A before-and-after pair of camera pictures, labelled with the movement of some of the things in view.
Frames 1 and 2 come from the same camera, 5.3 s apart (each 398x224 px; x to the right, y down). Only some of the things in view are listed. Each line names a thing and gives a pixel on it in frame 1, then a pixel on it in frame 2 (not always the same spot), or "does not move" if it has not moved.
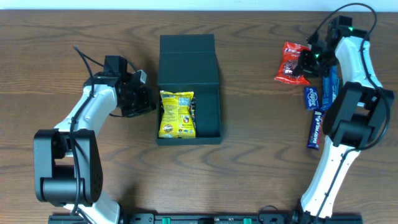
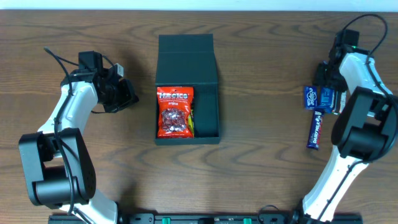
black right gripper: [305, 63] to [321, 75]
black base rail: [207, 219] does not move
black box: [189, 102] does not move
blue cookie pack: [329, 86] does not move
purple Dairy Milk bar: [314, 134] does not move
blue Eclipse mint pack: [311, 98] does not move
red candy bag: [289, 61] to [173, 106]
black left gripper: [143, 101] to [125, 94]
